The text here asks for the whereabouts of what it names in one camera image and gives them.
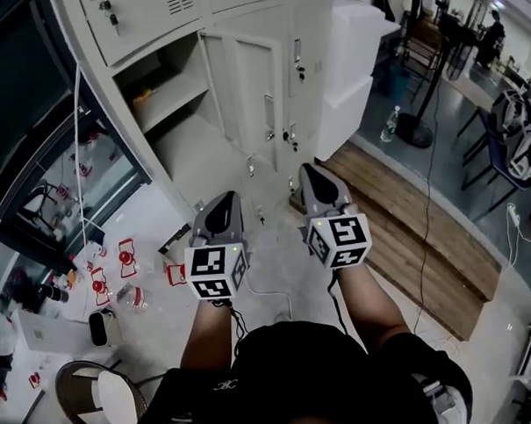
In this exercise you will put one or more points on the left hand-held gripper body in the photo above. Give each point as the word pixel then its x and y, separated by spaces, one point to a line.
pixel 208 264

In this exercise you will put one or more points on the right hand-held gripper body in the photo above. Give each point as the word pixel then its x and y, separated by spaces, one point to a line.
pixel 341 236

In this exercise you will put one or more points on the grey metal locker door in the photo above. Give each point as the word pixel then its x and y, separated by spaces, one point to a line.
pixel 242 89

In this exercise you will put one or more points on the person's left forearm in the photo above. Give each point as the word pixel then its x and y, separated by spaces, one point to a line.
pixel 209 336

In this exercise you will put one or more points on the person's right forearm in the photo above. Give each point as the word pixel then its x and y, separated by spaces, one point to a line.
pixel 370 303

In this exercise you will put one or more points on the grey metal locker cabinet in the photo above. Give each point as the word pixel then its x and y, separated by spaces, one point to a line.
pixel 257 14

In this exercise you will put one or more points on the red white floor packet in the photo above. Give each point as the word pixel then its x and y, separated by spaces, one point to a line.
pixel 99 286
pixel 177 274
pixel 127 256

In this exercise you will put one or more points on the wooden plank platform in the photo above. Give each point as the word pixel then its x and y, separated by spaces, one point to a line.
pixel 402 236

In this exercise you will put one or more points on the crushed clear plastic bottle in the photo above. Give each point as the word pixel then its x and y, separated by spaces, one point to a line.
pixel 135 297

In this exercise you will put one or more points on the clear plastic water bottle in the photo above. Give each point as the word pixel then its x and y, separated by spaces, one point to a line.
pixel 390 124

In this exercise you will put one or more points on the black oval speaker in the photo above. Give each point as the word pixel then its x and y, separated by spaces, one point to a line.
pixel 98 328

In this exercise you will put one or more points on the black floor fan stand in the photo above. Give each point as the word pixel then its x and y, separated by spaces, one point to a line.
pixel 415 130

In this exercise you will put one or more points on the person's black clothing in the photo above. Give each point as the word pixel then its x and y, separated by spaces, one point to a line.
pixel 308 380

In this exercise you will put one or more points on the flat white box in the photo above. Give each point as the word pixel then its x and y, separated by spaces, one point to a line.
pixel 51 332

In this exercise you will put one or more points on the dark blue chair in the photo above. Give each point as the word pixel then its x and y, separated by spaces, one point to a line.
pixel 491 153

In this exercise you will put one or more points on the white power strip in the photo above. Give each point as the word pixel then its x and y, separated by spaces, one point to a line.
pixel 513 213

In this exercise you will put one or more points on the round brown stool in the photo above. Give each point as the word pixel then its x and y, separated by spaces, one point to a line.
pixel 100 400

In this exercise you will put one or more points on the yellow packet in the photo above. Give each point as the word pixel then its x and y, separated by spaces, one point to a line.
pixel 142 95

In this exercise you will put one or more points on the person's grey white shoe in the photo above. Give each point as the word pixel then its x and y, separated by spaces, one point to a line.
pixel 450 407

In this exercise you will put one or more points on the white headset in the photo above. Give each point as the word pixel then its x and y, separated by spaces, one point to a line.
pixel 513 110
pixel 528 155

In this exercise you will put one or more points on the black framed glass cabinet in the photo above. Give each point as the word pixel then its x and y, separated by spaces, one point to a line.
pixel 20 129

